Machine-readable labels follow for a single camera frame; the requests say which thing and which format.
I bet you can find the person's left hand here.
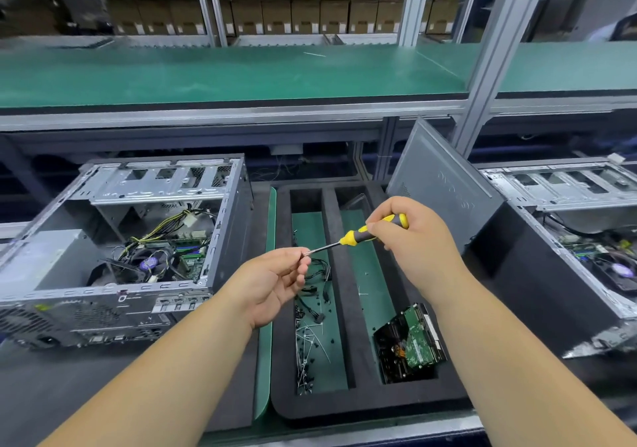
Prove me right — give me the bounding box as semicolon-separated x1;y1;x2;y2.
221;247;312;331

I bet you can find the person's right hand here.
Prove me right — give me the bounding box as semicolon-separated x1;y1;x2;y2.
365;196;471;306

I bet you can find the yellow black screwdriver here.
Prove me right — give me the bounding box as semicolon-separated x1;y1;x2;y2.
300;214;410;259

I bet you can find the person's left forearm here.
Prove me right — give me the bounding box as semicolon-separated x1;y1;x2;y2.
37;286;255;447

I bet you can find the person's right forearm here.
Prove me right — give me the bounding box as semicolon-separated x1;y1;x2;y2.
429;266;637;447

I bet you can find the black foam tray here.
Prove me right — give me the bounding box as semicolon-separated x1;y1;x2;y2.
270;180;474;423

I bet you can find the grey computer side panel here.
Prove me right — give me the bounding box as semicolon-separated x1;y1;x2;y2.
386;115;509;254

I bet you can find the green mat strip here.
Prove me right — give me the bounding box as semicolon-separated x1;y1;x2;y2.
253;186;278;421

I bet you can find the hard drive with green board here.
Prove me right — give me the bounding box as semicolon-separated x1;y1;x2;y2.
373;303;448;384

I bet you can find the black cooler fan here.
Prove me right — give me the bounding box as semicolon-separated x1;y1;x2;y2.
130;249;172;280
595;255;637;294

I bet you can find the green shelf mat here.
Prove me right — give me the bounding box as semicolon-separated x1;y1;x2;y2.
0;41;637;110

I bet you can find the open grey computer case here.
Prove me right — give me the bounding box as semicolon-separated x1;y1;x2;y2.
477;155;637;359
0;154;255;351

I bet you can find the grey power supply unit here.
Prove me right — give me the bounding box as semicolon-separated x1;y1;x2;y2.
0;229;100;294

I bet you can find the stack of cardboard boxes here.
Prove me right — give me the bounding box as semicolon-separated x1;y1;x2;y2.
92;0;481;37

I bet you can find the pile of cables and screws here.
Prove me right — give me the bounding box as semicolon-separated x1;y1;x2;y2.
293;230;335;396

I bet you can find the yellow black cable bundle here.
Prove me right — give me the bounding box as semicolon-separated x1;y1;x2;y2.
122;209;217;258

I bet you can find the slim aluminium frame post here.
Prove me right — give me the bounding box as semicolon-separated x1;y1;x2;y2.
396;0;435;47

